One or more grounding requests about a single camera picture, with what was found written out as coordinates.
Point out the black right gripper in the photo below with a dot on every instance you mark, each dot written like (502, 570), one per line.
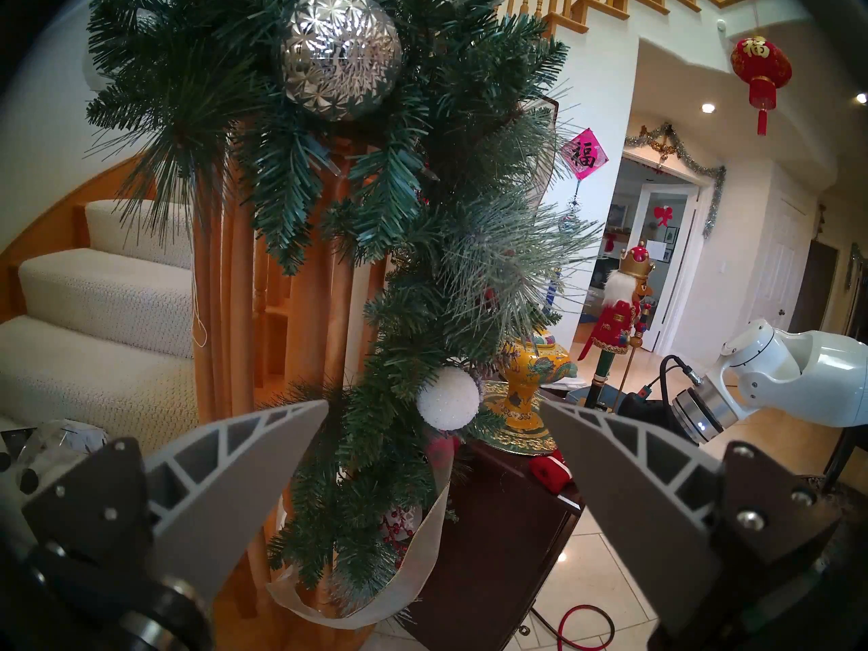
(651, 412)

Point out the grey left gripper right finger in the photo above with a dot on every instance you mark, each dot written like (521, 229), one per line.
(664, 521)

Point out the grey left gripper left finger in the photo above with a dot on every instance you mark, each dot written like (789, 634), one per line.
(203, 507)

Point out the red knitted mitten ornament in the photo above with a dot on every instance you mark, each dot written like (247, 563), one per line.
(549, 473)

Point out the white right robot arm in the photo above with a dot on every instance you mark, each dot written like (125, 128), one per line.
(814, 378)

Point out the white glitter ball ornament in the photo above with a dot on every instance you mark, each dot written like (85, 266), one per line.
(447, 399)

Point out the small red ball ornament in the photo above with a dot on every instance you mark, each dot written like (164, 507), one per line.
(444, 449)

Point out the silver faceted ball ornament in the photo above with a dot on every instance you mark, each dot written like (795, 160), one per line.
(342, 53)

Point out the large red nutcracker figure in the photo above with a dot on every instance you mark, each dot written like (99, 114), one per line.
(617, 317)

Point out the yellow porcelain lidded jar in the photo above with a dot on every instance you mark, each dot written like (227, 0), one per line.
(536, 371)

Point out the white glass door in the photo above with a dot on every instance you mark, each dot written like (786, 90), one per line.
(678, 277)

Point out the ornate round plate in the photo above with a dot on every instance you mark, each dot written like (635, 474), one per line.
(515, 443)

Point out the clear plastic packaging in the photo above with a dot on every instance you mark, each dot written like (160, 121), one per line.
(61, 439)

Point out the dark wooden cabinet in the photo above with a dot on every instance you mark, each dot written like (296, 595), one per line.
(488, 541)

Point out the carpeted wooden staircase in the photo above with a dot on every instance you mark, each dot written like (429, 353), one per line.
(102, 358)

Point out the blue vase tassel hanging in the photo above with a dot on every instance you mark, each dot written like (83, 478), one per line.
(571, 219)

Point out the sheer white ribbon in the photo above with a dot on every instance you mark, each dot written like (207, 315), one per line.
(407, 575)

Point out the silver tinsel door garland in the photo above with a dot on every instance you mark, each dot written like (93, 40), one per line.
(712, 195)

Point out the red diamond fu sign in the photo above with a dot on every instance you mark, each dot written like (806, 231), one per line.
(584, 154)

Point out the green pine garland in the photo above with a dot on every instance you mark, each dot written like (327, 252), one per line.
(407, 182)

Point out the red paper lantern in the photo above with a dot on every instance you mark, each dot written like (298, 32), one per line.
(759, 63)

